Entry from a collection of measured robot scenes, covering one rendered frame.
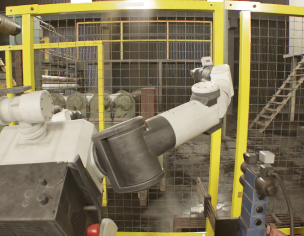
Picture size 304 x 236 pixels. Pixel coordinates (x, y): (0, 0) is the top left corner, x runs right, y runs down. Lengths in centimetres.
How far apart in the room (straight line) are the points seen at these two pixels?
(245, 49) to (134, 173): 112
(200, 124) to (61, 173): 34
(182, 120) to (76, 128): 25
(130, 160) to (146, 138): 6
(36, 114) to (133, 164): 22
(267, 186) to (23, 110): 58
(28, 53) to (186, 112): 118
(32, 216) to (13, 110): 21
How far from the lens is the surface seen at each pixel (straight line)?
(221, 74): 86
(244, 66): 146
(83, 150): 53
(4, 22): 301
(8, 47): 316
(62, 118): 111
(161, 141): 53
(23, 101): 52
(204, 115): 61
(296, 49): 1054
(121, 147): 50
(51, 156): 53
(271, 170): 66
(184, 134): 57
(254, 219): 76
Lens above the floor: 137
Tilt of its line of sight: 8 degrees down
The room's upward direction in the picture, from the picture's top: straight up
